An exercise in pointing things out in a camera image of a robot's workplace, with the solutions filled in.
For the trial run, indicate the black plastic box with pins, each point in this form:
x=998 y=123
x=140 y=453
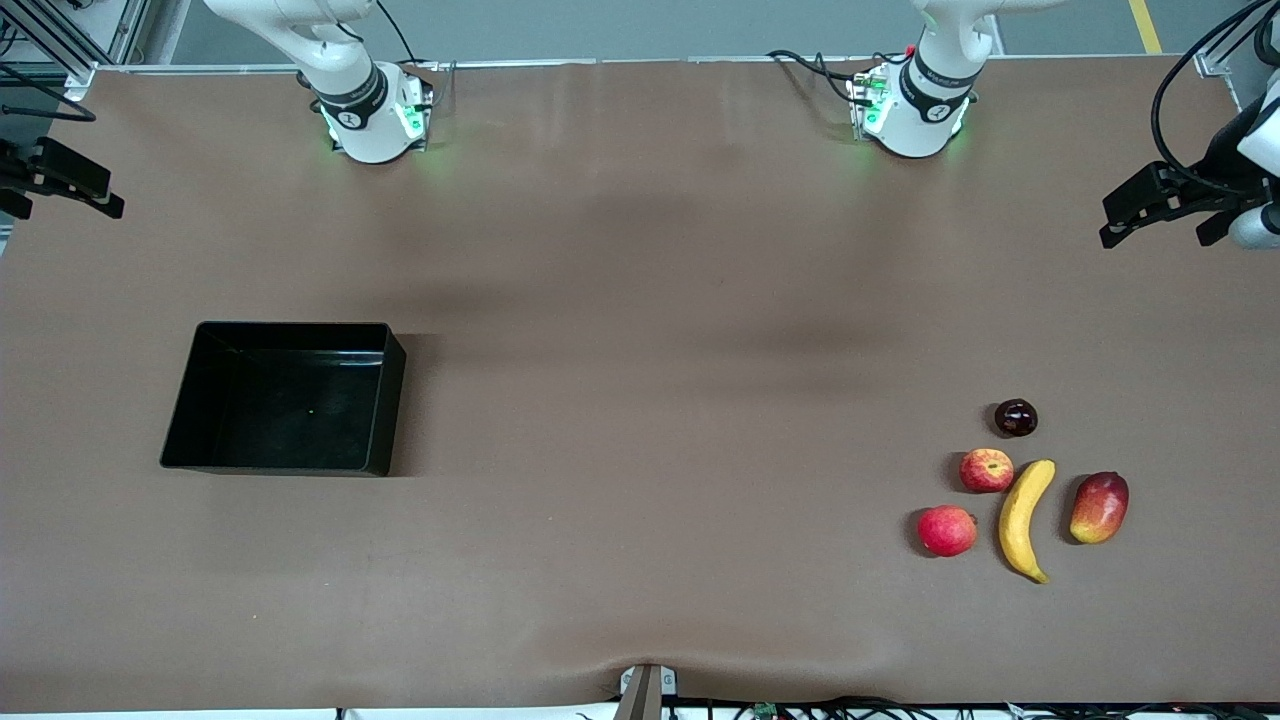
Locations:
x=280 y=410

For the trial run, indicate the red yellow mango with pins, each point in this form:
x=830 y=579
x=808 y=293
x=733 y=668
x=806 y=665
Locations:
x=1100 y=508

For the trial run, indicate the red pomegranate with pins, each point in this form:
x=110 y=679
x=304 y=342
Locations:
x=946 y=531

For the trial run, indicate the dark purple plum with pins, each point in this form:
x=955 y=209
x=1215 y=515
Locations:
x=1016 y=417

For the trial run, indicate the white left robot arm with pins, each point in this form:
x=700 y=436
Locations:
x=925 y=100

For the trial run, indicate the aluminium frame corner rail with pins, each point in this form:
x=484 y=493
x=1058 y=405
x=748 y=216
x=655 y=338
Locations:
x=1215 y=62

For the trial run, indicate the aluminium frame with diagonal bars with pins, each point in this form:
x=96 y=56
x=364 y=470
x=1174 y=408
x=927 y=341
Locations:
x=128 y=30

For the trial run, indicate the red yellow apple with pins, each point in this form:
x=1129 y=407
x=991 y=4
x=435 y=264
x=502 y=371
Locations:
x=987 y=471

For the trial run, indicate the small green circuit board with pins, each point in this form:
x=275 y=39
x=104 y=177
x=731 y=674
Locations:
x=766 y=711

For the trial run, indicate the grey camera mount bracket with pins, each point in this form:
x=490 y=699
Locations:
x=645 y=695

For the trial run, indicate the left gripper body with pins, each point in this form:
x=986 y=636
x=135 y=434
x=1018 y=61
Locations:
x=1218 y=157

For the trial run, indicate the yellow banana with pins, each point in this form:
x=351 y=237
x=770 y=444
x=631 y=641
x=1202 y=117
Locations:
x=1020 y=525

